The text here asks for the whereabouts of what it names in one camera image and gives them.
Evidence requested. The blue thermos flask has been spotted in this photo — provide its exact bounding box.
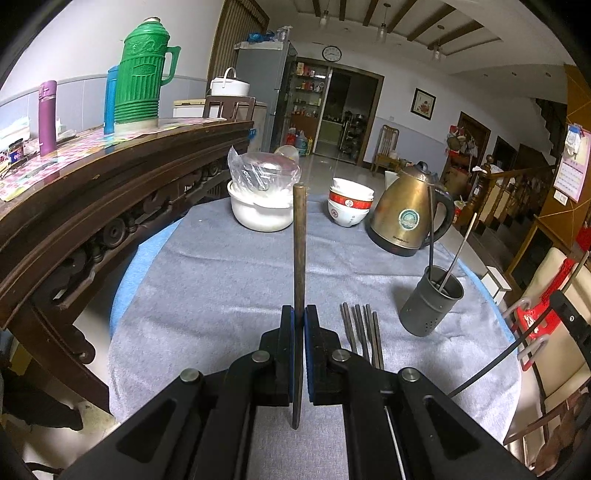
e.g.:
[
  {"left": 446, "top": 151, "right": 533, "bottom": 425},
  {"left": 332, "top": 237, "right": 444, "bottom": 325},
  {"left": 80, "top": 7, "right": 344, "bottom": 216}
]
[{"left": 104, "top": 65, "right": 122, "bottom": 136}]

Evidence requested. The grey tablecloth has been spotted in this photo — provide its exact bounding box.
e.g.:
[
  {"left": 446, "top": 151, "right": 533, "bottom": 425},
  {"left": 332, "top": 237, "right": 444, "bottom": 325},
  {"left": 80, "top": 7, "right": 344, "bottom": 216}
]
[{"left": 108, "top": 194, "right": 525, "bottom": 480}]

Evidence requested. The plain white bowl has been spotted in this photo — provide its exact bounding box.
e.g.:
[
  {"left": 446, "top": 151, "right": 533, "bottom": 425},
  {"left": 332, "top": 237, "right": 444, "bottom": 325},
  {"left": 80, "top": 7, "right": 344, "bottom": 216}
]
[{"left": 330, "top": 178, "right": 375, "bottom": 200}]

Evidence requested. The patterned table mat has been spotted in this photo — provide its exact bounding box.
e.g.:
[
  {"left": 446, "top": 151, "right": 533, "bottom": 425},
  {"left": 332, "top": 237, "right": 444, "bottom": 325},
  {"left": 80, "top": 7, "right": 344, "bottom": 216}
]
[{"left": 0, "top": 117, "right": 227, "bottom": 201}]

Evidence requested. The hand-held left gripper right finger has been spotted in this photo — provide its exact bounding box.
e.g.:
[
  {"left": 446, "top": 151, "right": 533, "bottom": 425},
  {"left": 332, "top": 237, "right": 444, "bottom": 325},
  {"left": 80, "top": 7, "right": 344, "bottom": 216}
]
[{"left": 304, "top": 305, "right": 539, "bottom": 480}]

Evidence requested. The dark wooden chopstick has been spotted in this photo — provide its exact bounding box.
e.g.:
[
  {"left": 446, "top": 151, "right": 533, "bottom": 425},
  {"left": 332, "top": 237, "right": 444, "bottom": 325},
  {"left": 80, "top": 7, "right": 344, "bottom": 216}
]
[
  {"left": 292, "top": 184, "right": 306, "bottom": 430},
  {"left": 438, "top": 213, "right": 478, "bottom": 294},
  {"left": 428, "top": 187, "right": 435, "bottom": 280}
]

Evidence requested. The small white stool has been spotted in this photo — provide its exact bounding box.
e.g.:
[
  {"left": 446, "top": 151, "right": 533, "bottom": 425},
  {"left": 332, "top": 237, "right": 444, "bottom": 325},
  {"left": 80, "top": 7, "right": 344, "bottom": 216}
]
[{"left": 480, "top": 267, "right": 513, "bottom": 303}]

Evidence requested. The shelf with bottles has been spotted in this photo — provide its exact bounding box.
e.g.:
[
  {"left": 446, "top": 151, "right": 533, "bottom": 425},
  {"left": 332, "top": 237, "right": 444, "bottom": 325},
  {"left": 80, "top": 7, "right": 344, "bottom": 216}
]
[{"left": 293, "top": 62, "right": 331, "bottom": 155}]

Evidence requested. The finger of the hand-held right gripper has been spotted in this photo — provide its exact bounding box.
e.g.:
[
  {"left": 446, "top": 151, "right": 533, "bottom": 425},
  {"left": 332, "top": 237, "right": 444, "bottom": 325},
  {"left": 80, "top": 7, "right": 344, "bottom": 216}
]
[{"left": 549, "top": 290, "right": 591, "bottom": 395}]

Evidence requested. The white bowl with red mark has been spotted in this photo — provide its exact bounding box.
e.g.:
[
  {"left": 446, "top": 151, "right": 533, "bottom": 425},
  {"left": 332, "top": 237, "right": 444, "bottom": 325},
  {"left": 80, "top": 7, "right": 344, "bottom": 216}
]
[{"left": 328, "top": 203, "right": 371, "bottom": 229}]

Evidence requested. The green thermos flask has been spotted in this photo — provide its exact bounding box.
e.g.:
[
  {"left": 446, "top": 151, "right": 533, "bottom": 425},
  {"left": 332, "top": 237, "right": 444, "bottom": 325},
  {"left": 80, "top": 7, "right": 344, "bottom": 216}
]
[{"left": 114, "top": 17, "right": 182, "bottom": 136}]

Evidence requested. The red plastic chair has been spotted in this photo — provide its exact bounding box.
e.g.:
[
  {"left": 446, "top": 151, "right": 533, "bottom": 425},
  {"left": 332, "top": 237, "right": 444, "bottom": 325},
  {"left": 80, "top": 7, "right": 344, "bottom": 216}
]
[{"left": 505, "top": 258, "right": 591, "bottom": 374}]

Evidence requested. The dark wooden chair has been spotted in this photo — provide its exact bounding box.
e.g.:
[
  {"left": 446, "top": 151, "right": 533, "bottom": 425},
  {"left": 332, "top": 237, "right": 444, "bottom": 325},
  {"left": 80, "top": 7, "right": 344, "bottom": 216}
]
[{"left": 203, "top": 95, "right": 257, "bottom": 121}]

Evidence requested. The white pot with handle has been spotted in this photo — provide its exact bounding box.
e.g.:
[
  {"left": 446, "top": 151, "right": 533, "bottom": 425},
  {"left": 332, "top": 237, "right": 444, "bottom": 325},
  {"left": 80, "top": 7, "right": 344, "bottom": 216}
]
[{"left": 210, "top": 67, "right": 251, "bottom": 97}]

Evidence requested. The white chest freezer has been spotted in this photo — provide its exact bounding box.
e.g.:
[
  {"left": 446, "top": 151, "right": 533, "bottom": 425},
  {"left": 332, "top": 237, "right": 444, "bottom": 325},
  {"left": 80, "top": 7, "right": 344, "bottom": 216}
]
[{"left": 173, "top": 98, "right": 269, "bottom": 153}]

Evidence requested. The light wooden chair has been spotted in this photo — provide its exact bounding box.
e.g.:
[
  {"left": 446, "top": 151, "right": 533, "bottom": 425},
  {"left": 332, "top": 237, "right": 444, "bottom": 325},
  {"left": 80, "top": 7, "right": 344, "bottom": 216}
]
[{"left": 373, "top": 124, "right": 400, "bottom": 174}]

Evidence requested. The red banded white bowl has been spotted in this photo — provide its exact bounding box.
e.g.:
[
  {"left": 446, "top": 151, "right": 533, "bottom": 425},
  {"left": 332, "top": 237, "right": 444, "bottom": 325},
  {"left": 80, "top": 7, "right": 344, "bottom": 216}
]
[{"left": 328, "top": 191, "right": 374, "bottom": 212}]

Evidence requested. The metal kitchen rack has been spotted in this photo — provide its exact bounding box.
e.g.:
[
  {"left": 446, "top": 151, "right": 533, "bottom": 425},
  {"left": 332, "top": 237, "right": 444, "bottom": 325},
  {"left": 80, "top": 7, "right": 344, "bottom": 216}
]
[{"left": 339, "top": 113, "right": 368, "bottom": 160}]

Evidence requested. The blue cloth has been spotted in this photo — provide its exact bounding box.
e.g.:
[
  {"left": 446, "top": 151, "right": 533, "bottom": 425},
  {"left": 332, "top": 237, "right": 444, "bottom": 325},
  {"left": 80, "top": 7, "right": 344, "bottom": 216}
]
[{"left": 109, "top": 217, "right": 513, "bottom": 342}]

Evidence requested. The carved dark wooden table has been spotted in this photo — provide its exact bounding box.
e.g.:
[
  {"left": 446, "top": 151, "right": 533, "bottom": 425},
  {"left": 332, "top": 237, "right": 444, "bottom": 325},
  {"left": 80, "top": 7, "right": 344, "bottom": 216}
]
[{"left": 0, "top": 115, "right": 257, "bottom": 414}]

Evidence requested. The grey refrigerator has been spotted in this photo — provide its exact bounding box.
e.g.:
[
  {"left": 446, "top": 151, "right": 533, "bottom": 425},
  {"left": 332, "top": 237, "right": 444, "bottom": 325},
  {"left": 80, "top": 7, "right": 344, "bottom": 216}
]
[{"left": 235, "top": 41, "right": 297, "bottom": 155}]

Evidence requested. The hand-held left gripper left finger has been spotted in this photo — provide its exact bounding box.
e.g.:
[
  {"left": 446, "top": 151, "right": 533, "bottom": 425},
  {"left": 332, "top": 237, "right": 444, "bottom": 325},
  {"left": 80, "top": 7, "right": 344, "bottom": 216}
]
[{"left": 60, "top": 305, "right": 296, "bottom": 480}]

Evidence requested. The framed picture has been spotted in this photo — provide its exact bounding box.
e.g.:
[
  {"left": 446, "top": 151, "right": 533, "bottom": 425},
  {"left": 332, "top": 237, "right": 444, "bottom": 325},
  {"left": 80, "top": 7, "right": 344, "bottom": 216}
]
[{"left": 411, "top": 88, "right": 437, "bottom": 121}]

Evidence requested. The beige armchair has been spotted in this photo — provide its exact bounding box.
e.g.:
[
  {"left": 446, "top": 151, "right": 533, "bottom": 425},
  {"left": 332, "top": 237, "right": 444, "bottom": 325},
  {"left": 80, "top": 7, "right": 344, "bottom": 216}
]
[{"left": 503, "top": 247, "right": 591, "bottom": 444}]

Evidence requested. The grey metal chopstick holder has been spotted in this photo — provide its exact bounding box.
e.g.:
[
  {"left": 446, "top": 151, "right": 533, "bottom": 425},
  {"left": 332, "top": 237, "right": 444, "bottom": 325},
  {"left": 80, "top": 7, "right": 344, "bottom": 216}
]
[{"left": 399, "top": 265, "right": 465, "bottom": 337}]

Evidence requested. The wooden stair railing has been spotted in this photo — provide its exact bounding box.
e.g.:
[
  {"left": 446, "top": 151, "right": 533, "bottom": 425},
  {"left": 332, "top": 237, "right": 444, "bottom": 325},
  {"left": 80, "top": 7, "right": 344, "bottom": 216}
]
[{"left": 466, "top": 156, "right": 559, "bottom": 241}]

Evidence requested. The black cable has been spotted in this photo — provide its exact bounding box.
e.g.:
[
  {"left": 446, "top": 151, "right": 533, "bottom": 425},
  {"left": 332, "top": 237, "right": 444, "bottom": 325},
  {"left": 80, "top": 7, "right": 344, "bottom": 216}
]
[{"left": 450, "top": 258, "right": 591, "bottom": 398}]

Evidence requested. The wall calendar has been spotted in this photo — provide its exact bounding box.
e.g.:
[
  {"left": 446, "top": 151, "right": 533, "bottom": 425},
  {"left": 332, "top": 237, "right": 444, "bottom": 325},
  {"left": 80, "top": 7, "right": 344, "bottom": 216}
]
[{"left": 553, "top": 124, "right": 591, "bottom": 202}]

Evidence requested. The gold electric kettle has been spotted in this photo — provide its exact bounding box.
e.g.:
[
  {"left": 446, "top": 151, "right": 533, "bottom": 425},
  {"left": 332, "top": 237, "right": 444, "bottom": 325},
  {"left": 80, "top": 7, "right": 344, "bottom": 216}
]
[{"left": 366, "top": 161, "right": 455, "bottom": 258}]

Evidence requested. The purple bottle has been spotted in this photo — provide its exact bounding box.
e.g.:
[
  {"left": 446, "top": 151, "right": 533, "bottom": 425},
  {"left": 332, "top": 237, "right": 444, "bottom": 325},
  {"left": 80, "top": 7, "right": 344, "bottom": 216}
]
[{"left": 38, "top": 80, "right": 58, "bottom": 158}]

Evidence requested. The red tassel ornament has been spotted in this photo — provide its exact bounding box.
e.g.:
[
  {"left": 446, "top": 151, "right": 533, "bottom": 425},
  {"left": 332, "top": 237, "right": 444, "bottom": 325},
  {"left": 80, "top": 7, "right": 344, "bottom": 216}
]
[{"left": 554, "top": 258, "right": 578, "bottom": 287}]

